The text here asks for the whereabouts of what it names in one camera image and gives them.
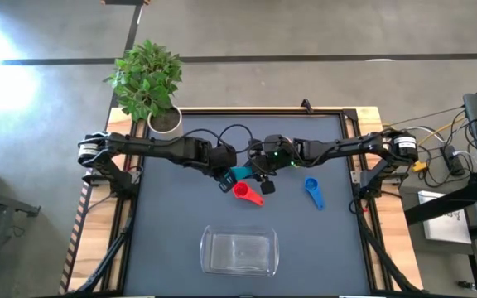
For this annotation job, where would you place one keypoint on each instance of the red measuring cup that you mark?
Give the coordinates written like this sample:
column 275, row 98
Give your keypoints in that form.
column 242, row 191

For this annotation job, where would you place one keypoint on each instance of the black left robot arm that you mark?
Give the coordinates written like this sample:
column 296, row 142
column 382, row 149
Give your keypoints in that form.
column 151, row 148

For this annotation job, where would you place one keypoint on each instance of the grey desk stand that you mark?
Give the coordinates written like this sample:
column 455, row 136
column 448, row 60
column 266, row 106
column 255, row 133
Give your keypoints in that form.
column 2, row 205

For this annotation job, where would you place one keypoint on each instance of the yellow connector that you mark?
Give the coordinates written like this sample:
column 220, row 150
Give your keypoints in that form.
column 419, row 166

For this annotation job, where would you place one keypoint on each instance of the clear plastic basket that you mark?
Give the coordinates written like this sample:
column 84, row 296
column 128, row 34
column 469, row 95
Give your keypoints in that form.
column 238, row 250

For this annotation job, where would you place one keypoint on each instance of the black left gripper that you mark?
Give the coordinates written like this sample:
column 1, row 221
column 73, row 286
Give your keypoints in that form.
column 223, row 157

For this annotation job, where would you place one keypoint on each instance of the black clamp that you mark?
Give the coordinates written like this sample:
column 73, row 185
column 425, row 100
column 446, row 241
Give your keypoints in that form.
column 306, row 105

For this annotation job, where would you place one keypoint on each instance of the blue measuring cup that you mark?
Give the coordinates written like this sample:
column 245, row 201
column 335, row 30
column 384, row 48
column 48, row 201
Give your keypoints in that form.
column 314, row 190

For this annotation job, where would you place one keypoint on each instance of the white plant pot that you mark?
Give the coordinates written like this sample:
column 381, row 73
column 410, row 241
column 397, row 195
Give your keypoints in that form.
column 166, row 122

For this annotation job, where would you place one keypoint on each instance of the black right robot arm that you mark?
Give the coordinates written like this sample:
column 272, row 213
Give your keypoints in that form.
column 346, row 145

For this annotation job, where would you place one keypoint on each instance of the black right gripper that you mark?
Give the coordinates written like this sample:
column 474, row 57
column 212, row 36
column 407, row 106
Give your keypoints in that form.
column 278, row 154

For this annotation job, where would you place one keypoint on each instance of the black table frame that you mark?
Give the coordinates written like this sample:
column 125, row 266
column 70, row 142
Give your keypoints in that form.
column 263, row 111

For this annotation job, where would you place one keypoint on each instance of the teal measuring cup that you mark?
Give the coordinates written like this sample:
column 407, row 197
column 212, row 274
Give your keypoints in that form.
column 242, row 172

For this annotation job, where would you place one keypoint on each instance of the black power strip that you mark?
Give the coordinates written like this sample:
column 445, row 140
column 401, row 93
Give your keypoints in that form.
column 453, row 159

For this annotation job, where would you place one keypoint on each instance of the green leafy plant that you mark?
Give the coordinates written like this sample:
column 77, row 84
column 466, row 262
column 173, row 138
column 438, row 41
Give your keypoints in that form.
column 147, row 78

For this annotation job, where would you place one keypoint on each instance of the white paper sheet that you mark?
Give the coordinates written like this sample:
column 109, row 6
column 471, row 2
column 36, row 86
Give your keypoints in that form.
column 445, row 217

